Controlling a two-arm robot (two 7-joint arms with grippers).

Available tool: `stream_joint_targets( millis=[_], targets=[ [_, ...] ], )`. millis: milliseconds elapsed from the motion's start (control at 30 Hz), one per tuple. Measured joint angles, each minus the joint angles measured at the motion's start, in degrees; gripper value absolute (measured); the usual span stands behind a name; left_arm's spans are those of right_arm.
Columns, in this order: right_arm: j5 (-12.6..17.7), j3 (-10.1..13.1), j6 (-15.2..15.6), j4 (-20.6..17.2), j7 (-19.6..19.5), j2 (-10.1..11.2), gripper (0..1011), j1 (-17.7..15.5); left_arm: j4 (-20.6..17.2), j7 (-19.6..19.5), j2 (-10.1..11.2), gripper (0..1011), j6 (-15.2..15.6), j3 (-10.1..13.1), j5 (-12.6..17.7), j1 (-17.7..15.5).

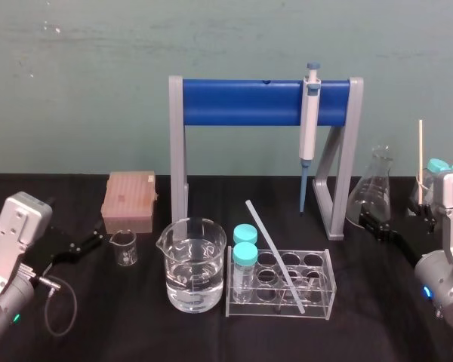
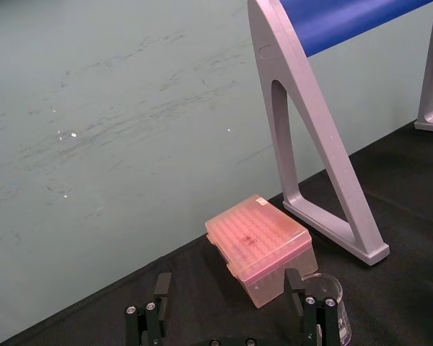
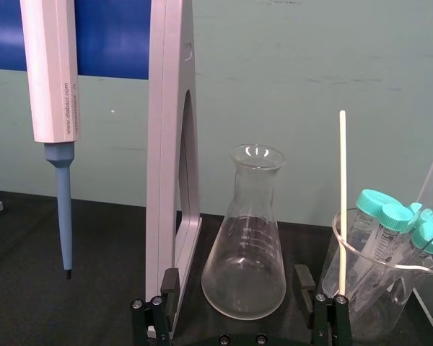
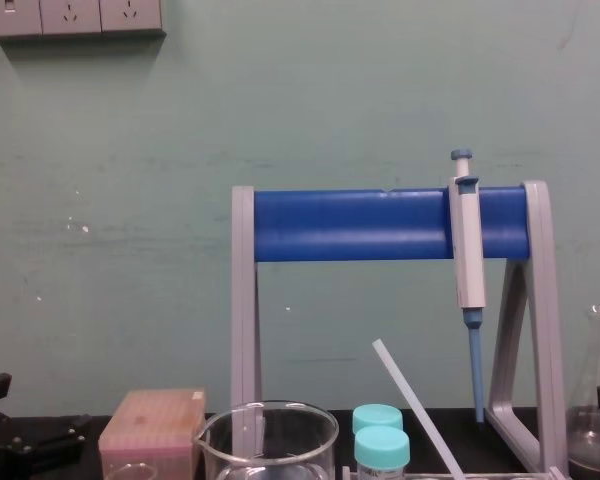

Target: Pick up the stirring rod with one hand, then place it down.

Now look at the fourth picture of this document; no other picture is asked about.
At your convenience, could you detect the clear plastic tube rack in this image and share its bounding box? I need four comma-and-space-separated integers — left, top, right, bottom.
341, 464, 567, 480

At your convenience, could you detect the vial with teal cap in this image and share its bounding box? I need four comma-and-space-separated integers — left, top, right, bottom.
353, 425, 412, 480
351, 403, 404, 436

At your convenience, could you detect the clear glass conical flask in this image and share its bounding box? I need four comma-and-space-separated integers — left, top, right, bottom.
565, 304, 600, 477

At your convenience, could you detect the clear glass stirring rod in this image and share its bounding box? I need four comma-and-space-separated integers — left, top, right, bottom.
371, 338, 467, 480

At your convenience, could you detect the small clear glass beaker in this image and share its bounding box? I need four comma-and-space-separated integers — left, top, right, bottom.
103, 461, 157, 480

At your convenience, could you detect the large clear glass beaker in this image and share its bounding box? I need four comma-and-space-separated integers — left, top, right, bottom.
193, 399, 341, 480

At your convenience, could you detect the white and blue pipette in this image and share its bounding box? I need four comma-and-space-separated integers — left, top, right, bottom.
448, 148, 488, 427

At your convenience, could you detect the grey pipette stand, blue bar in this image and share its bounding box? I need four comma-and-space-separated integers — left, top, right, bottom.
229, 180, 569, 477

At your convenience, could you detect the grey wall power outlet strip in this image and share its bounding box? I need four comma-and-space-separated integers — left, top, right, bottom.
0, 0, 168, 41

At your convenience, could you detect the pink pipette tip box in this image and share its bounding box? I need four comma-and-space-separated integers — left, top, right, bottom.
98, 388, 208, 480

